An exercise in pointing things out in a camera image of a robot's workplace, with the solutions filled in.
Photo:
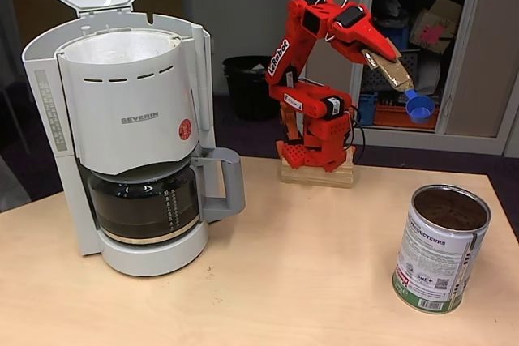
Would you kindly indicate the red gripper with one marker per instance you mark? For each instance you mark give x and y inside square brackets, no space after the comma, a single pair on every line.
[363,38]

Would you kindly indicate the red robot arm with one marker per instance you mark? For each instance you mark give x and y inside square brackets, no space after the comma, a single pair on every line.
[302,99]

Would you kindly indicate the brown coffee powder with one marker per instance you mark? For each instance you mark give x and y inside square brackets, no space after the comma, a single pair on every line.
[450,210]

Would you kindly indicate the white green coffee can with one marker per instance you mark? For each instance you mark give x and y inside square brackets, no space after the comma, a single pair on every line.
[430,265]

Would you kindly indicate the white drip coffee maker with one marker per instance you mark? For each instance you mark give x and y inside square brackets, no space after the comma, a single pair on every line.
[134,90]

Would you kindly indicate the white paper coffee filter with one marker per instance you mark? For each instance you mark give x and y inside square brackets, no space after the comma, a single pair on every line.
[121,48]

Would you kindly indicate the large blue plastic crate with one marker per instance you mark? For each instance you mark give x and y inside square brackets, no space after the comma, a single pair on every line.
[400,38]

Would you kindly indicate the grey perforated crate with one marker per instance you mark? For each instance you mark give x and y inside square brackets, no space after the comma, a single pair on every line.
[413,62]

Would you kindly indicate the dark plastic bag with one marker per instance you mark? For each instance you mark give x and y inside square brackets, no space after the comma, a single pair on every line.
[389,5]

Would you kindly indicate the small blue plastic crate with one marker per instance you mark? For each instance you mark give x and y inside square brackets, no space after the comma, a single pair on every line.
[368,109]

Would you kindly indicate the cardboard box pink sticker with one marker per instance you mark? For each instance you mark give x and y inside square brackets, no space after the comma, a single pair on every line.
[430,32]

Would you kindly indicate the orange plastic crate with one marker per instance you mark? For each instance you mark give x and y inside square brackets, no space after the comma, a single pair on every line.
[389,117]

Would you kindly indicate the black waste bin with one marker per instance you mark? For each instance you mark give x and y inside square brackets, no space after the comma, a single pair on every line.
[247,90]

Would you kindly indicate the plywood base block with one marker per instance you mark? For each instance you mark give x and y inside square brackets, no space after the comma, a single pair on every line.
[316,179]

